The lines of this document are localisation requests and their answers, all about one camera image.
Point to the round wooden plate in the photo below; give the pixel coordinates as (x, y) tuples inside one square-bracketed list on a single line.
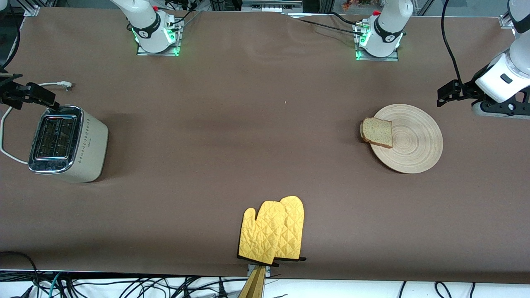
[(414, 140)]

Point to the slice of brown bread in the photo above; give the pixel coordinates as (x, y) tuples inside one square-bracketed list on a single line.
[(377, 131)]

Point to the metal stand bracket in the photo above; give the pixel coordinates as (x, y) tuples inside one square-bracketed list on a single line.
[(268, 271)]

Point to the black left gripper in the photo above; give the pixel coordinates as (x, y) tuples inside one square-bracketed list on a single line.
[(469, 88)]

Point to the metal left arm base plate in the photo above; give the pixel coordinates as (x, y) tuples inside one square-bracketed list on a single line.
[(395, 58)]

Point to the cream and chrome toaster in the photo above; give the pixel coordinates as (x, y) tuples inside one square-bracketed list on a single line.
[(87, 145)]

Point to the yellow quilted oven mitt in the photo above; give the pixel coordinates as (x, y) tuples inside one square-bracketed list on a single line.
[(261, 231), (295, 223)]

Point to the aluminium frame profile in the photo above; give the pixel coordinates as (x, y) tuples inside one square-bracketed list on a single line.
[(32, 9)]

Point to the wooden camera stand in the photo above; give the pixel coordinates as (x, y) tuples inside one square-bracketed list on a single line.
[(254, 285)]

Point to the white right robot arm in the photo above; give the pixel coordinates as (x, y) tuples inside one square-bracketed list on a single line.
[(145, 25)]

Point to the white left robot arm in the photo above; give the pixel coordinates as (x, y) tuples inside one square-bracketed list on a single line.
[(387, 29)]

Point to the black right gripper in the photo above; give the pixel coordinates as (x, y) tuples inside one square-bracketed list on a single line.
[(9, 94)]

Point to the grey background box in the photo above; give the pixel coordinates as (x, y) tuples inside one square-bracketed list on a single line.
[(271, 6)]

